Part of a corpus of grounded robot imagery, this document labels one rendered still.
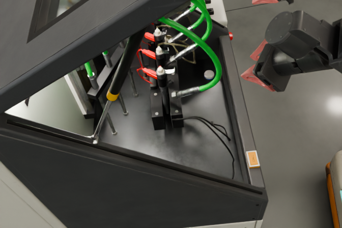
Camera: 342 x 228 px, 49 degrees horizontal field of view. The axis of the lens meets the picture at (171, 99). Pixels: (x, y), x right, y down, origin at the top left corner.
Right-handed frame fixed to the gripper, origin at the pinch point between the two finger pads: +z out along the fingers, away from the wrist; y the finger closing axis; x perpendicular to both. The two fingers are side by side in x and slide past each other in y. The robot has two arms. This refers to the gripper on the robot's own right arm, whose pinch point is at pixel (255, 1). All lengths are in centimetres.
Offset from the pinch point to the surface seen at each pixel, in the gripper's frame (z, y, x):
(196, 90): 13.1, 4.6, 29.1
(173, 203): 28, -7, 53
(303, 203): 59, -117, 8
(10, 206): 50, 27, 63
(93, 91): 43, 20, 26
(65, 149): 18, 30, 57
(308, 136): 57, -119, -34
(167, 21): 2.1, 24.6, 27.9
